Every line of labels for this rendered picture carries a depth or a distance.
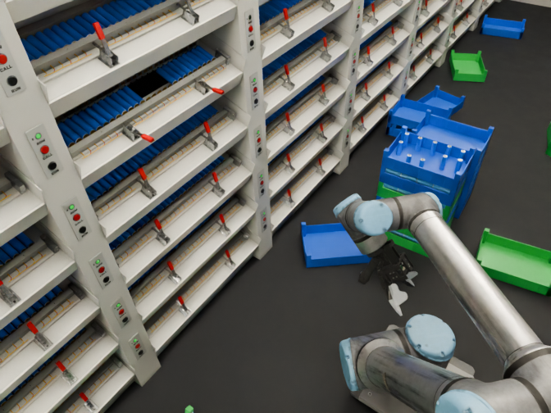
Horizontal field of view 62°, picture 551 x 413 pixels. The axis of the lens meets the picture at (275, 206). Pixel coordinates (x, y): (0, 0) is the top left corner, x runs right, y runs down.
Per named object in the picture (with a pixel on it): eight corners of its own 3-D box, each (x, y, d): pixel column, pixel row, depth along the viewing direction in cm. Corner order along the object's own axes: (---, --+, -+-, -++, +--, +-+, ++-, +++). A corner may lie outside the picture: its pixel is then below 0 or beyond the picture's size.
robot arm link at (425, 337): (453, 378, 144) (469, 349, 132) (403, 390, 141) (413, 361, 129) (431, 336, 155) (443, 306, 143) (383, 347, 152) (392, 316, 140)
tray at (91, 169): (240, 83, 145) (246, 59, 138) (82, 191, 111) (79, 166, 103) (193, 47, 148) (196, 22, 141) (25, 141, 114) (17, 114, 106)
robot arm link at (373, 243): (349, 247, 136) (361, 231, 143) (359, 260, 137) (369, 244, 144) (374, 236, 130) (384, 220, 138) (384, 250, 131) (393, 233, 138)
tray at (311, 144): (339, 133, 227) (350, 113, 216) (266, 203, 192) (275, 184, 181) (307, 109, 230) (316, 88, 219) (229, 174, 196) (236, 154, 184)
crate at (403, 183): (466, 178, 190) (471, 162, 185) (450, 206, 179) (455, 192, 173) (397, 155, 203) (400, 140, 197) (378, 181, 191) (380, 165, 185)
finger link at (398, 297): (410, 311, 129) (400, 279, 133) (392, 317, 133) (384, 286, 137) (416, 311, 132) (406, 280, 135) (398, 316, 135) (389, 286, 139)
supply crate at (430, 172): (471, 162, 185) (476, 147, 179) (455, 192, 173) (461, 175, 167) (400, 140, 197) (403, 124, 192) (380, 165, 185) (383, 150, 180)
